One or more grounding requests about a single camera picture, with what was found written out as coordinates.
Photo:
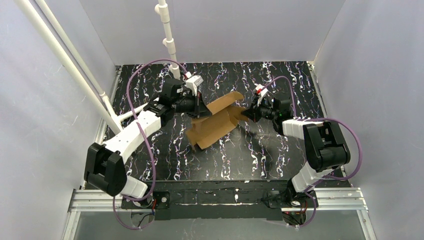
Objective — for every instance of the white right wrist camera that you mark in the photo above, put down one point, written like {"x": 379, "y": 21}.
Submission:
{"x": 261, "y": 92}

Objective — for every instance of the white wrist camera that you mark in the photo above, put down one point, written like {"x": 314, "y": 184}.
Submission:
{"x": 261, "y": 92}
{"x": 193, "y": 82}

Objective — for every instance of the aluminium rail frame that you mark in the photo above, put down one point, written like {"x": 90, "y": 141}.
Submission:
{"x": 216, "y": 193}

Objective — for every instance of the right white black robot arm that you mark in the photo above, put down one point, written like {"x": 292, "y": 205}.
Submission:
{"x": 325, "y": 146}

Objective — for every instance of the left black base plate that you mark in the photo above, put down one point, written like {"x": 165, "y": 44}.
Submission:
{"x": 159, "y": 200}

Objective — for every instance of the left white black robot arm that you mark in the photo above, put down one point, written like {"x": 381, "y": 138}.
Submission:
{"x": 105, "y": 163}

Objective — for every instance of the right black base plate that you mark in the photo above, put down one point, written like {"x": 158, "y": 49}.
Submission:
{"x": 277, "y": 199}

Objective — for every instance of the white PVC pipe frame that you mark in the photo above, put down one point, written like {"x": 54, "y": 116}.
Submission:
{"x": 69, "y": 33}

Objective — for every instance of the brown cardboard box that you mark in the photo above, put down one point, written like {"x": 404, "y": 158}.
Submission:
{"x": 225, "y": 117}

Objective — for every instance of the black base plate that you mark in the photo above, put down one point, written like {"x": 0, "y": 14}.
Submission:
{"x": 159, "y": 200}
{"x": 277, "y": 199}

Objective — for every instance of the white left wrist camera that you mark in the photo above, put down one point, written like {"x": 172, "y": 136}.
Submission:
{"x": 193, "y": 82}

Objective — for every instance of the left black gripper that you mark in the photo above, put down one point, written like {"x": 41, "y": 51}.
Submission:
{"x": 199, "y": 106}

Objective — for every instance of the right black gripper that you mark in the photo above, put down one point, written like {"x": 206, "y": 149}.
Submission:
{"x": 257, "y": 111}

